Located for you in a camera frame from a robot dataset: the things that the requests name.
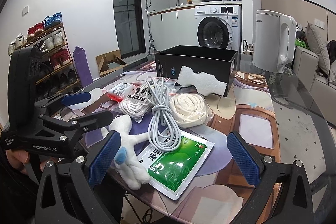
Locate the brown cardboard box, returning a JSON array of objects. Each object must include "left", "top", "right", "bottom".
[{"left": 96, "top": 50, "right": 127, "bottom": 77}]

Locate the woven wicker basket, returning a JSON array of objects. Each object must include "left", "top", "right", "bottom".
[{"left": 242, "top": 39, "right": 255, "bottom": 56}]

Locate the black glass door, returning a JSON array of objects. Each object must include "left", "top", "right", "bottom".
[{"left": 113, "top": 0, "right": 146, "bottom": 58}]

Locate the white cable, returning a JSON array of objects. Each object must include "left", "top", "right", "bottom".
[{"left": 143, "top": 77, "right": 182, "bottom": 152}]

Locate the red white wipes pack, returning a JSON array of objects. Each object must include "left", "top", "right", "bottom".
[{"left": 107, "top": 83, "right": 137, "bottom": 103}]

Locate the white foam piece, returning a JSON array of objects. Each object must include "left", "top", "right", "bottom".
[{"left": 177, "top": 66, "right": 227, "bottom": 96}]

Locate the anime printed table mat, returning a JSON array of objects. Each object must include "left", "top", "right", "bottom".
[{"left": 52, "top": 61, "right": 281, "bottom": 224}]

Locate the adidas shoelace bag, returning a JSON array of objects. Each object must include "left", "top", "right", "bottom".
[{"left": 119, "top": 84, "right": 152, "bottom": 123}]

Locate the upright mop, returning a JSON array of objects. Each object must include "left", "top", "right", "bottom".
[{"left": 145, "top": 0, "right": 157, "bottom": 55}]

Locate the black cardboard box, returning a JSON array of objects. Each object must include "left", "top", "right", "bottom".
[{"left": 155, "top": 46, "right": 238, "bottom": 96}]

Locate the purple rolled mat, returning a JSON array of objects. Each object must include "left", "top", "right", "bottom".
[{"left": 72, "top": 46, "right": 93, "bottom": 87}]

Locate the wooden shoe rack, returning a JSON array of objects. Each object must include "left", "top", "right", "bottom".
[{"left": 8, "top": 12, "right": 81, "bottom": 101}]

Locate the grey cushion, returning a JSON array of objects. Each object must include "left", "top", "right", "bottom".
[{"left": 306, "top": 22, "right": 330, "bottom": 76}]

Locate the white plush doll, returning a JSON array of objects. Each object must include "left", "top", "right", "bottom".
[{"left": 100, "top": 115, "right": 150, "bottom": 190}]

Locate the left human hand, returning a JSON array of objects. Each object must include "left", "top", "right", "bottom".
[{"left": 6, "top": 149, "right": 57, "bottom": 175}]

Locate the green medicine sachet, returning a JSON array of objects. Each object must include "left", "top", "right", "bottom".
[{"left": 137, "top": 131, "right": 214, "bottom": 201}]

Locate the white electric kettle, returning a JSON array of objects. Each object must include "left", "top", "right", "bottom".
[{"left": 252, "top": 10, "right": 296, "bottom": 73}]

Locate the cream rope coil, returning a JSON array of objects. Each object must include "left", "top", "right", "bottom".
[{"left": 169, "top": 92, "right": 215, "bottom": 130}]

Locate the grey sofa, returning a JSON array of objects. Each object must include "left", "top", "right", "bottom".
[{"left": 293, "top": 35, "right": 335, "bottom": 125}]

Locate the white washing machine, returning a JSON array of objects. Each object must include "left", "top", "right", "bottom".
[{"left": 194, "top": 4, "right": 242, "bottom": 51}]

